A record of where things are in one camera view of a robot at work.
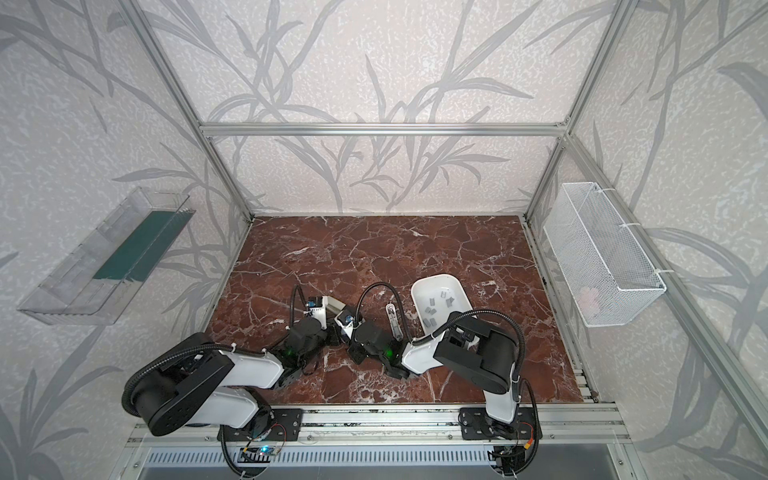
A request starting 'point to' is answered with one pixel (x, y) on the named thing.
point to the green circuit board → (265, 450)
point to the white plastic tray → (435, 296)
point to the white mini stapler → (395, 323)
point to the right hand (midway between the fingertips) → (346, 323)
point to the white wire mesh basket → (601, 272)
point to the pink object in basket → (589, 300)
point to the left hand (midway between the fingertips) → (349, 311)
